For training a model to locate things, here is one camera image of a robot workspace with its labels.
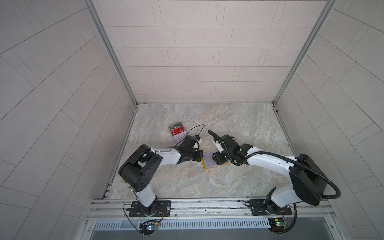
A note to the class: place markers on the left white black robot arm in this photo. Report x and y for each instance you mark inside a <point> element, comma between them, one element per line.
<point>139,169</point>

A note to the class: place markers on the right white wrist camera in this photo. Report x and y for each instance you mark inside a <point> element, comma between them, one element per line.
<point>219,146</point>

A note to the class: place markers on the white pink card in box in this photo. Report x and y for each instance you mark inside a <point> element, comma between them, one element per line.
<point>179,137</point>

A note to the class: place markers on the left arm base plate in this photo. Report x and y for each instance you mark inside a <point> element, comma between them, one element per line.
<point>156,209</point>

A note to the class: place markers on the left green circuit board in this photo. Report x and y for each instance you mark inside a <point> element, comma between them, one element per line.
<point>148,227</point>

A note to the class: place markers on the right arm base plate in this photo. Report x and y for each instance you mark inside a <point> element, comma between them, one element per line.
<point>264,208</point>

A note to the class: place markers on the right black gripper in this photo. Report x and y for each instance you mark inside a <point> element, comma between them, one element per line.
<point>216,157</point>

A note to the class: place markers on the white vent grille strip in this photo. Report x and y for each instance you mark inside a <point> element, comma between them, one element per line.
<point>188,224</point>

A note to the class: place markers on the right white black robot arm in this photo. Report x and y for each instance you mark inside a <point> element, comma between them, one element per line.
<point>306,184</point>

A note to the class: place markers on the green circuit board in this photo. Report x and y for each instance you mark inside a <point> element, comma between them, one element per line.
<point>148,227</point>
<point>277,224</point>

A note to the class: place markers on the aluminium mounting rail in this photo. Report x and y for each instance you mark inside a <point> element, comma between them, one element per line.
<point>200,208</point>

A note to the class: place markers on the black VIP card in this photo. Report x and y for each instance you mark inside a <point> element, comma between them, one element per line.
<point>176,125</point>

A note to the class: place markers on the yellow leather card holder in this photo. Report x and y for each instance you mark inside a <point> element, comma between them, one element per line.
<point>208,161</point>

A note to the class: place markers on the clear acrylic card box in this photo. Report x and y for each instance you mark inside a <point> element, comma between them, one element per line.
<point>178,132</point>

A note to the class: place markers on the right green circuit board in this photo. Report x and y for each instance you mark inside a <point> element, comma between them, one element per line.
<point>277,224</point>

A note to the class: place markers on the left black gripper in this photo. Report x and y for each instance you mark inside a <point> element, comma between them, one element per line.
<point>198,157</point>

